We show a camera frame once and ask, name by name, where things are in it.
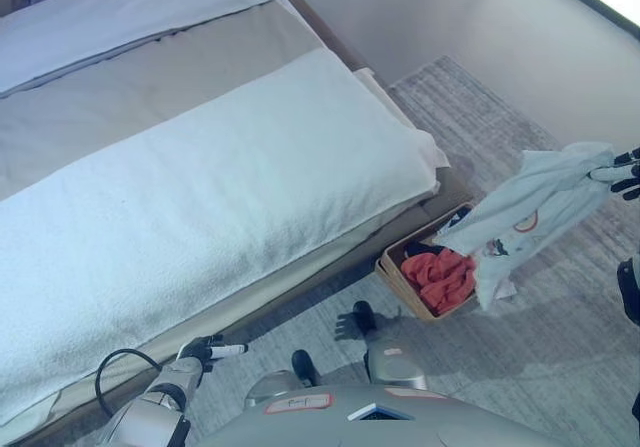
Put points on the silver left robot leg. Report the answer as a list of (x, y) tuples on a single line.
[(280, 387)]

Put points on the silver robot leg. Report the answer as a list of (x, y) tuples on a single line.
[(280, 387), (395, 362)]

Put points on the silver robot torso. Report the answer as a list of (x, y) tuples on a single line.
[(375, 424)]

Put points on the orange garment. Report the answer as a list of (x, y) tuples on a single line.
[(440, 277)]

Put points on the white bed cover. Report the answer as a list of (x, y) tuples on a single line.
[(125, 12)]

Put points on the woven wicker basket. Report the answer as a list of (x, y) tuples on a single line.
[(395, 279)]

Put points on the grey rug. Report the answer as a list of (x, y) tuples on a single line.
[(550, 342)]

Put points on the black floor edge strip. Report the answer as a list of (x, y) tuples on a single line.
[(590, 4)]

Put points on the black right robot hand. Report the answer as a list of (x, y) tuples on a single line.
[(627, 174)]

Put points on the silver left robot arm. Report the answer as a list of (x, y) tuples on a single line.
[(150, 412)]

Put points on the silver right robot leg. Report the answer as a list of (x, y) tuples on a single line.
[(395, 362)]

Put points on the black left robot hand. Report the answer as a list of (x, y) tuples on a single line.
[(197, 349)]

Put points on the black garment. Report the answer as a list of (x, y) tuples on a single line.
[(420, 249)]

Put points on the white garment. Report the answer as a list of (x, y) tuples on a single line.
[(530, 202)]

